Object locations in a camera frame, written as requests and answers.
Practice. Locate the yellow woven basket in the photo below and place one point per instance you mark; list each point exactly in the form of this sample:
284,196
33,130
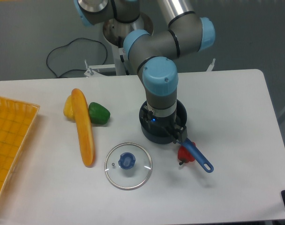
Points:
16,119

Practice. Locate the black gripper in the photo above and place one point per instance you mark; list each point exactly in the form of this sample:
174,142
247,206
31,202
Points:
163,121

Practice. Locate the glass lid blue knob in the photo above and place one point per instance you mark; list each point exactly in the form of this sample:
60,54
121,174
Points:
128,166

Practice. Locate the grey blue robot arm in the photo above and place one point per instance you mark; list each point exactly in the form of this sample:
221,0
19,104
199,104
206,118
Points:
152,56

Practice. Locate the yellow bell pepper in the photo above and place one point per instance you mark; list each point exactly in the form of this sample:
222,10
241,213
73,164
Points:
68,109

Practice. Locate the long orange bread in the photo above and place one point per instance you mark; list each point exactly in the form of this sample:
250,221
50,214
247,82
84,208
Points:
84,127

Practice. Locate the white bracket behind table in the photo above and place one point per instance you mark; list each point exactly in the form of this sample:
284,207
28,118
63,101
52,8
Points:
211,66

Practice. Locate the red bell pepper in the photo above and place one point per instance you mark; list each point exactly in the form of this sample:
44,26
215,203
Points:
184,156

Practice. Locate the dark pot blue handle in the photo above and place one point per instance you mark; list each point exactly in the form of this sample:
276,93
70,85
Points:
198,155

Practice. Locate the green bell pepper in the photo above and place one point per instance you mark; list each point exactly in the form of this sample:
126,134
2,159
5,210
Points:
98,113

